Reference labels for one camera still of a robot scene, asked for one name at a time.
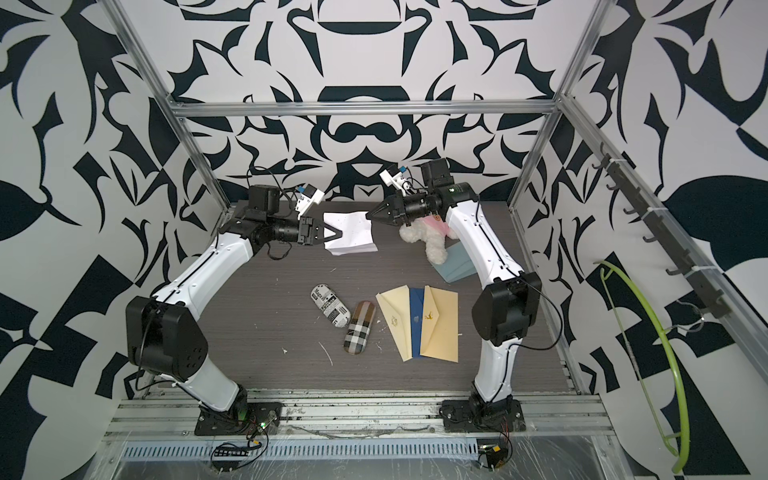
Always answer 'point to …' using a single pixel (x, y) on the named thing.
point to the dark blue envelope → (416, 318)
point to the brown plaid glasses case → (360, 324)
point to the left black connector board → (235, 451)
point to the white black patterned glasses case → (330, 305)
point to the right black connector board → (496, 454)
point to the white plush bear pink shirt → (433, 231)
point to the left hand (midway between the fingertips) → (339, 232)
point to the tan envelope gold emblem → (440, 324)
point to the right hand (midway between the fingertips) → (369, 215)
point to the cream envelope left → (395, 306)
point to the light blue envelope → (457, 264)
